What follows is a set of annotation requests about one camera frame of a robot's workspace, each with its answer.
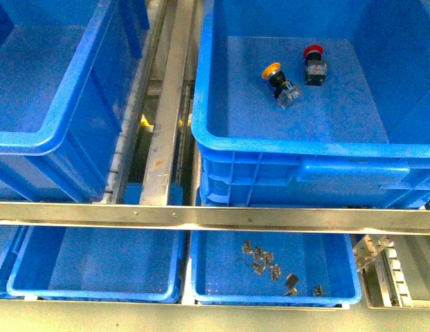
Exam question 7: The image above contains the blue target bin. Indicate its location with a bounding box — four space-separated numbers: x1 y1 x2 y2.
192 1 430 209

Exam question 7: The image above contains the steel centre divider rail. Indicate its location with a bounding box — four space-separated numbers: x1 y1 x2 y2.
139 1 195 206

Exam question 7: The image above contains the small metal parts pile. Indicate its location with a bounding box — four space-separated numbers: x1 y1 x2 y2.
229 235 328 299

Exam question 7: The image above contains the lower blue bin middle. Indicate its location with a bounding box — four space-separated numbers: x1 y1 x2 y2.
6 226 184 304

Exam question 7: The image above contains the metal roller rail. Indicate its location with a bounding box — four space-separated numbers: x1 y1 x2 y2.
100 1 168 204

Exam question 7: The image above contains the front steel shelf rail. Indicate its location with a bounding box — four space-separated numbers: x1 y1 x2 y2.
0 202 430 236

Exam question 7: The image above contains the yellow mushroom push button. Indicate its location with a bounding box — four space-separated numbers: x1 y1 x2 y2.
262 62 301 109

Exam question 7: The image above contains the lower blue bin left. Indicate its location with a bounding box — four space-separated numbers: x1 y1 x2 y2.
0 224 28 299

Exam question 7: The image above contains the red mushroom push button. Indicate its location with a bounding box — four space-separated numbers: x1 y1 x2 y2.
303 44 328 86

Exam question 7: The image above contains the empty blue middle bin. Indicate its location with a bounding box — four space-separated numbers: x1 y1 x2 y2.
0 1 150 203

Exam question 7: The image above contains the lower blue bin with parts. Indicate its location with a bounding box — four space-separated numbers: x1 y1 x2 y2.
190 231 361 307

